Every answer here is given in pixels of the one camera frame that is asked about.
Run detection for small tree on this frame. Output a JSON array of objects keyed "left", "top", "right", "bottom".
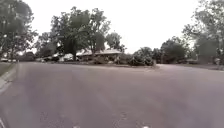
[{"left": 105, "top": 31, "right": 127, "bottom": 53}]

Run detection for tall tree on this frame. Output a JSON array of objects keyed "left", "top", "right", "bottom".
[
  {"left": 182, "top": 0, "right": 224, "bottom": 66},
  {"left": 0, "top": 0, "right": 38, "bottom": 62}
]

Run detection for pale concrete kerb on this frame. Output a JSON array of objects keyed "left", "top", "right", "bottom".
[{"left": 0, "top": 62, "right": 19, "bottom": 93}]

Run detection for grass verge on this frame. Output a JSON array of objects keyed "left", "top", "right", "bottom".
[{"left": 0, "top": 61, "right": 14, "bottom": 77}]

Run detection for grey asphalt road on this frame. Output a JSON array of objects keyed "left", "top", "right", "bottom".
[{"left": 0, "top": 61, "right": 224, "bottom": 128}]

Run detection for large leafy tree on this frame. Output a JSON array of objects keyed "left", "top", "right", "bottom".
[{"left": 49, "top": 5, "right": 112, "bottom": 62}]

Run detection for low house with brown roof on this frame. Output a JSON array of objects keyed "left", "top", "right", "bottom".
[{"left": 75, "top": 48, "right": 125, "bottom": 64}]

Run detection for round dark tree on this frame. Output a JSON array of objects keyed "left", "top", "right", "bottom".
[{"left": 159, "top": 36, "right": 189, "bottom": 65}]

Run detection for dark green bushes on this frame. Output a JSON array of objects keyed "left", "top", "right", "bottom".
[{"left": 127, "top": 46, "right": 157, "bottom": 67}]

